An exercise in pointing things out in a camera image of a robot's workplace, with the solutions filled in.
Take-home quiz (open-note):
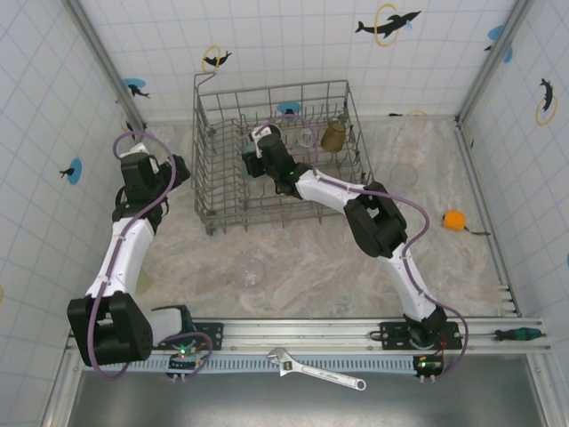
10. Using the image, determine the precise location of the grey wire dish rack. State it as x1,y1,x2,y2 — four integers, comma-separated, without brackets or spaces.
190,72,377,237

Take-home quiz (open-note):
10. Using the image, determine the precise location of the green black screwdriver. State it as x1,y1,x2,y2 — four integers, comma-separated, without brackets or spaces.
493,327,544,342

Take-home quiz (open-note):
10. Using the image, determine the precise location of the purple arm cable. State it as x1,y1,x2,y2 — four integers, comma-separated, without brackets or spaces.
86,130,213,381
261,113,469,382

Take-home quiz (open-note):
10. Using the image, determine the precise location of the orange tape measure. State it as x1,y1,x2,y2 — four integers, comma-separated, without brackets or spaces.
443,209,492,237

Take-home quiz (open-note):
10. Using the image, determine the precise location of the clear faceted plastic cup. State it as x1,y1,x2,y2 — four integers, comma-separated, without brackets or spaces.
237,257,267,289

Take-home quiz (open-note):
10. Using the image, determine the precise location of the blue-grey slotted cable duct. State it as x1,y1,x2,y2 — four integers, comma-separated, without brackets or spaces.
82,354,445,373

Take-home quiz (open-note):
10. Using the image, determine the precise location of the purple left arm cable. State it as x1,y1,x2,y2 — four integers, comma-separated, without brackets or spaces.
86,130,213,381

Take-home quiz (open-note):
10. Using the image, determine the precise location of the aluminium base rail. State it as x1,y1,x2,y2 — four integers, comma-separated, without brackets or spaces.
66,316,550,355

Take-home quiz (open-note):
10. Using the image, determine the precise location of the aluminium frame post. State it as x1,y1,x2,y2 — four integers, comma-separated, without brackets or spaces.
64,0,148,134
455,0,533,125

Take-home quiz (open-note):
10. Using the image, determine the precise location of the silver adjustable wrench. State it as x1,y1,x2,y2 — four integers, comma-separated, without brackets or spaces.
266,347,368,391

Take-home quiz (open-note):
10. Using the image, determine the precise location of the large dolphin yellow ring sticker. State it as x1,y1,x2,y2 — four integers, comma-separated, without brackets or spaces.
354,3,422,48

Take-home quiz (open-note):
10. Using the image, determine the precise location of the black controller board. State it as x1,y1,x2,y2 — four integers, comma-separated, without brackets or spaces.
412,354,445,383
166,344,210,383

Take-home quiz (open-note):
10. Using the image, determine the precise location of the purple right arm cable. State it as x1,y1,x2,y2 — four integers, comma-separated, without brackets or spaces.
261,113,469,382

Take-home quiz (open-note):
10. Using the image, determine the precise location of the brown cup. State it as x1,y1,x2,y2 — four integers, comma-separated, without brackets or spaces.
320,121,348,154

